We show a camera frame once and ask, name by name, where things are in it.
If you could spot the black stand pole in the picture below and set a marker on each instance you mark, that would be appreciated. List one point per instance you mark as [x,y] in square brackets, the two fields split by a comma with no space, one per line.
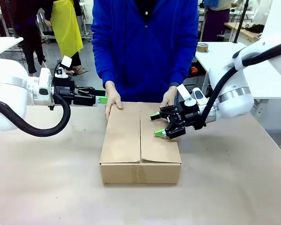
[240,23]

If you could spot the black cup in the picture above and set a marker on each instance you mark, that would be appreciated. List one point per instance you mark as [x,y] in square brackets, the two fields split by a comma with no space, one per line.
[220,38]

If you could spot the white metal cart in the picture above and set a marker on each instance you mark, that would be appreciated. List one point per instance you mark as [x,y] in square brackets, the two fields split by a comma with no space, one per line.
[45,28]

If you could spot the person in yellow apron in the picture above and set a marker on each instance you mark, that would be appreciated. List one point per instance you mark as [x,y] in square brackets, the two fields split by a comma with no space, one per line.
[66,28]

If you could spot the person's right hand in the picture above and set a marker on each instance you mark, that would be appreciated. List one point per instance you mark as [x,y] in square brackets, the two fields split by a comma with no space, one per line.
[112,96]

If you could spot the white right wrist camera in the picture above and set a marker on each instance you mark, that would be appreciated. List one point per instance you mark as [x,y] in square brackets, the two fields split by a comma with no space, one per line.
[183,92]

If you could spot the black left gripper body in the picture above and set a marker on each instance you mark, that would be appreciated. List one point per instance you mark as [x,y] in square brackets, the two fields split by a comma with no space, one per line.
[64,90]

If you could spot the brown tape roll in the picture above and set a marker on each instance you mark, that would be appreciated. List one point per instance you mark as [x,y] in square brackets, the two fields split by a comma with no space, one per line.
[202,47]

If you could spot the person in purple skirt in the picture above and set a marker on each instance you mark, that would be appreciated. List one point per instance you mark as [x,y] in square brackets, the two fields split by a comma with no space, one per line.
[215,21]

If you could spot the brown cardboard box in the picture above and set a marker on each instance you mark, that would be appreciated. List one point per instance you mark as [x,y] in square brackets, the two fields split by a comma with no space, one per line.
[140,145]

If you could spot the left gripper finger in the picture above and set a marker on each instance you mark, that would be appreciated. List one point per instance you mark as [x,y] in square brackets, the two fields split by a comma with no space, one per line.
[89,91]
[84,100]

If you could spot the person's left forearm blue sleeve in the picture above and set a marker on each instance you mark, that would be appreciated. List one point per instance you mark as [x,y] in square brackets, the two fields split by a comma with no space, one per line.
[185,68]

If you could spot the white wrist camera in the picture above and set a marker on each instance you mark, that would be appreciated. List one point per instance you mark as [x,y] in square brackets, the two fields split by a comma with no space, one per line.
[183,92]
[66,62]

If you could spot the person in blue jacket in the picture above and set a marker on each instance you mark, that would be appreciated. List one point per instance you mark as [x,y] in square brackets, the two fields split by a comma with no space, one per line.
[145,51]

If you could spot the dark floor mat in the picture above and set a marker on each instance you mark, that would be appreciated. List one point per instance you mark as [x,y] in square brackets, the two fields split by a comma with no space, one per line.
[80,71]

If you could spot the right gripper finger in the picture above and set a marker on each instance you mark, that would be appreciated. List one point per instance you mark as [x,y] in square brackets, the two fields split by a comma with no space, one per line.
[168,113]
[175,131]

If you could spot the person's right forearm blue sleeve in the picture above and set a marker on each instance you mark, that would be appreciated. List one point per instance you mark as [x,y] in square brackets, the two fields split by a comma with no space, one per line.
[104,68]

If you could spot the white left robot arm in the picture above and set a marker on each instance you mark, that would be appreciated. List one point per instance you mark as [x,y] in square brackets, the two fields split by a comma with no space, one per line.
[11,93]

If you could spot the small white table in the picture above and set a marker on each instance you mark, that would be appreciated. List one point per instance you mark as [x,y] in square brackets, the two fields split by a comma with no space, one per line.
[2,45]

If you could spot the large white table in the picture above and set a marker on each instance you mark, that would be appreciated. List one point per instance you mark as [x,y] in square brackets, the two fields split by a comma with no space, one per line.
[267,79]

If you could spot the person in dark clothes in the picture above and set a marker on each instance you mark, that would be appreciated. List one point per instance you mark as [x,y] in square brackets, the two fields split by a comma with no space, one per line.
[28,35]

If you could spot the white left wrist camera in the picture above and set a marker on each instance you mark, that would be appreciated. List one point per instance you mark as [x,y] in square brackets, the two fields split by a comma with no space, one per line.
[66,62]

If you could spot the wooden work table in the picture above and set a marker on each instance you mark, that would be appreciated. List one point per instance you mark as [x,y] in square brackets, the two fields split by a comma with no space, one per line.
[246,31]

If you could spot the person's left hand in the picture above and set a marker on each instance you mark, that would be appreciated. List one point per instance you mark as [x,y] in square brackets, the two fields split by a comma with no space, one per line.
[169,96]

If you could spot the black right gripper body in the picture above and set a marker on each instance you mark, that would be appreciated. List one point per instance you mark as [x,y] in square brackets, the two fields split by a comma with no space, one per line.
[189,116]

